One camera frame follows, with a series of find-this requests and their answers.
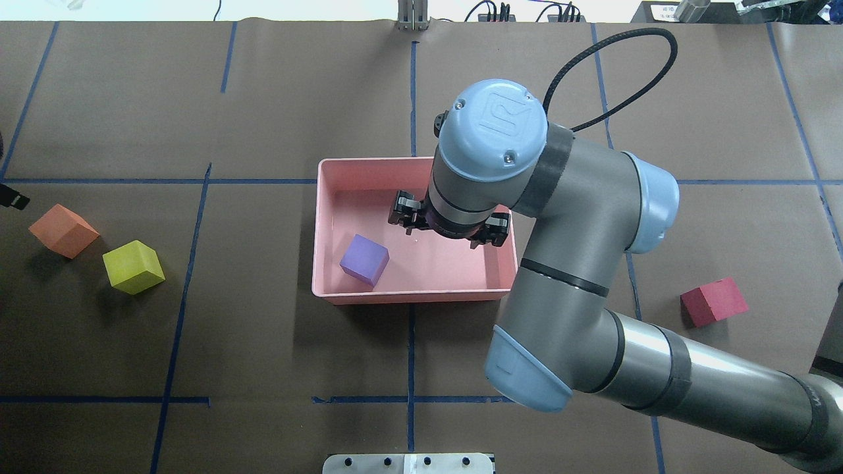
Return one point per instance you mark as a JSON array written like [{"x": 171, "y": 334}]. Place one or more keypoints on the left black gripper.
[{"x": 14, "y": 198}]

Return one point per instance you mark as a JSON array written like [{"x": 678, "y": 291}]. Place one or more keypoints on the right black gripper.
[{"x": 456, "y": 231}]

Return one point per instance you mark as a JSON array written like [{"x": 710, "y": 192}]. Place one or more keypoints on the purple foam block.
[{"x": 365, "y": 260}]

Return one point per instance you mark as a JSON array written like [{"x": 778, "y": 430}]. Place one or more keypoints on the orange foam block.
[{"x": 64, "y": 232}]

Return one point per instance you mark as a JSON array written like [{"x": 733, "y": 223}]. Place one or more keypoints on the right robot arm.
[{"x": 554, "y": 335}]

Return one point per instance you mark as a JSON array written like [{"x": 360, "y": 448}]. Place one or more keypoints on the pink plastic bin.
[{"x": 355, "y": 197}]

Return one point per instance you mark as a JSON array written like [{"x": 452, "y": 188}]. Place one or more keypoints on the yellow foam block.
[{"x": 133, "y": 268}]

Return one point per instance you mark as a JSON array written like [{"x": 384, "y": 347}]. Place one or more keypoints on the red foam block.
[{"x": 713, "y": 302}]

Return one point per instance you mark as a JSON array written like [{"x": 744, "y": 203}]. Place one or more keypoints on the metal cylinder weight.
[{"x": 690, "y": 11}]

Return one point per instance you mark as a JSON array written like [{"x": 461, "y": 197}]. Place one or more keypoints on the aluminium frame post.
[{"x": 412, "y": 15}]

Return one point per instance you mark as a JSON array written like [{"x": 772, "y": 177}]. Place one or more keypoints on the white camera mast post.
[{"x": 454, "y": 462}]

